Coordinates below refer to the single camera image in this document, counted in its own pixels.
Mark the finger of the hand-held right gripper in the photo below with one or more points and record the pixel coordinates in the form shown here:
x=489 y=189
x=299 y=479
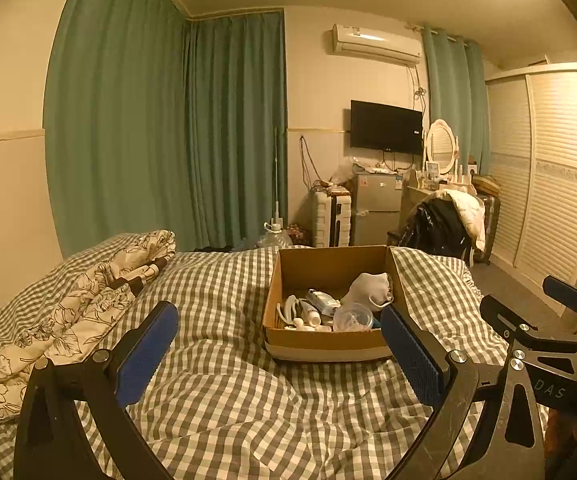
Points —
x=503 y=316
x=565 y=292

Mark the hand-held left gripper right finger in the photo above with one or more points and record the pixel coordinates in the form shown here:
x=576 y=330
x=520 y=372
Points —
x=411 y=357

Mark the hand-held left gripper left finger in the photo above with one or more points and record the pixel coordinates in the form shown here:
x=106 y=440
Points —
x=146 y=355

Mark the clear plastic water bottle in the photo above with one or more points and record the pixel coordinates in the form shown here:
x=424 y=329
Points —
x=353 y=317

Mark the white sock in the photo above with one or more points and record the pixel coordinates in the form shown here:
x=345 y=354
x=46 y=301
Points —
x=368 y=287

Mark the brown cardboard box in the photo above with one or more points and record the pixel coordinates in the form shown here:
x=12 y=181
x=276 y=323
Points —
x=318 y=345

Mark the small blue white packet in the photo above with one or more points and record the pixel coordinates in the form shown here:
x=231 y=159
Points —
x=321 y=300

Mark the small white tube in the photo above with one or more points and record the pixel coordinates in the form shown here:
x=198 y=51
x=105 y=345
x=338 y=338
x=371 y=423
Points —
x=311 y=314

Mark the checkered bed sheet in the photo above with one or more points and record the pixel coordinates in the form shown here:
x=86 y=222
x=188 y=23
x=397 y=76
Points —
x=218 y=360

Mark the floral quilt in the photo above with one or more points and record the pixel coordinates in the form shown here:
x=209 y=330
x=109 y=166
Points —
x=68 y=320

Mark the dark suitcase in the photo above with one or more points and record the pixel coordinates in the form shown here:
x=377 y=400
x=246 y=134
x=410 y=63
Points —
x=489 y=225

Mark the white padded jacket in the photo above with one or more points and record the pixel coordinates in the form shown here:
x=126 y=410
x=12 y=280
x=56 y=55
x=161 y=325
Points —
x=468 y=212

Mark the white louvered wardrobe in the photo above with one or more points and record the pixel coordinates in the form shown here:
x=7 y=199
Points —
x=543 y=175

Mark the silver mini fridge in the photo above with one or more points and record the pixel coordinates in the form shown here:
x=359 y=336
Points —
x=376 y=207

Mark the white suitcase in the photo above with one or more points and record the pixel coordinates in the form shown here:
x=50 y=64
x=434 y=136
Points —
x=329 y=220

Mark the clear water jug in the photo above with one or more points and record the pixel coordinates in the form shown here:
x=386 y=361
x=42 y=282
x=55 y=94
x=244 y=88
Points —
x=273 y=237

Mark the white oval vanity mirror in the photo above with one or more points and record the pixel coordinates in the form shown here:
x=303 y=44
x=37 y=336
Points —
x=441 y=145

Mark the white mop pole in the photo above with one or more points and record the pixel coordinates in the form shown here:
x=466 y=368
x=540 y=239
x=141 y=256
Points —
x=277 y=175

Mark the wide green curtain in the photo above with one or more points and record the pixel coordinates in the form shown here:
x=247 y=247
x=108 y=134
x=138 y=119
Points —
x=143 y=125

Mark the narrow green curtain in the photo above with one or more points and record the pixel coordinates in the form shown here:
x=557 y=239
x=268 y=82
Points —
x=451 y=90

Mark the white air conditioner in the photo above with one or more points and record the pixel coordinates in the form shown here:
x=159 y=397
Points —
x=373 y=44

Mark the black wall television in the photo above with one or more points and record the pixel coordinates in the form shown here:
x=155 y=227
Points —
x=386 y=127

